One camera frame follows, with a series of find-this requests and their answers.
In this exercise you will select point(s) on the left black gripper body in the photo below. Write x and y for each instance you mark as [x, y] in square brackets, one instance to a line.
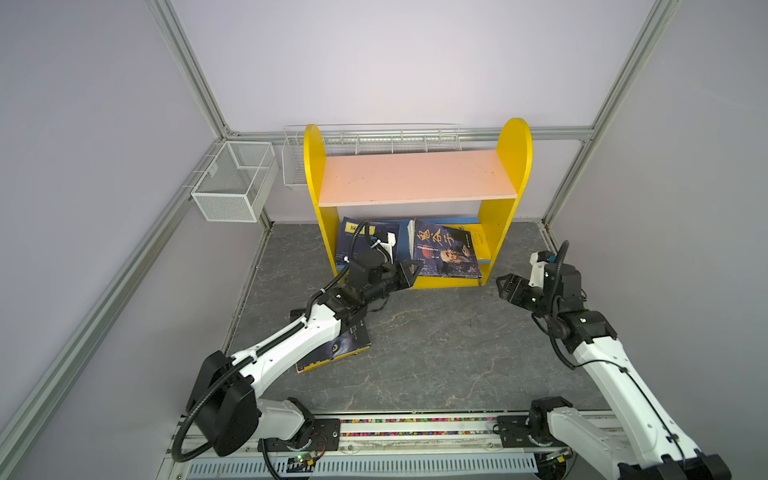
[390, 280]

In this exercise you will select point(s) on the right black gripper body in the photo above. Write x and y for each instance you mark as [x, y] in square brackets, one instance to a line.
[538, 305]

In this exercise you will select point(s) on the black book white characters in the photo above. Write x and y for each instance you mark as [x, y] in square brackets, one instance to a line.
[354, 340]

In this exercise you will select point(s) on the yellow cartoon cover book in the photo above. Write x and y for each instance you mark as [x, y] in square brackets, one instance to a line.
[479, 242]

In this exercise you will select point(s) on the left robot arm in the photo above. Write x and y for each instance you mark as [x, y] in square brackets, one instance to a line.
[226, 407]

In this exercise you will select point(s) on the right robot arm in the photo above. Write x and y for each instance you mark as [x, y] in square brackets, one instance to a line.
[583, 339]

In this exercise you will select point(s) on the purple cover book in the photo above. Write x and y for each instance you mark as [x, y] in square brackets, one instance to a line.
[445, 252]

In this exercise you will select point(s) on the yellow wooden bookshelf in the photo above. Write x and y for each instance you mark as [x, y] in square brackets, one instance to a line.
[495, 178]

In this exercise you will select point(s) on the white mesh box basket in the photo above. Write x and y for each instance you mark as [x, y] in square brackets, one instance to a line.
[236, 183]

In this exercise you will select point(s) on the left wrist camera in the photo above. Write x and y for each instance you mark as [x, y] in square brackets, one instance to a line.
[387, 234]

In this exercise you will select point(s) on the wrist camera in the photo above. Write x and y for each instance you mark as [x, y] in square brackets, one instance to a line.
[387, 234]
[538, 261]

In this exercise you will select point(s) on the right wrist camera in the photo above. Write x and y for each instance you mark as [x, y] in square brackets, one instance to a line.
[538, 261]

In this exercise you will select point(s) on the white wire rack basket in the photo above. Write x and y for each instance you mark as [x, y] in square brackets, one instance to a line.
[365, 139]

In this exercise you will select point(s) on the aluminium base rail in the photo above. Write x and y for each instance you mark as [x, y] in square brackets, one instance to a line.
[422, 432]

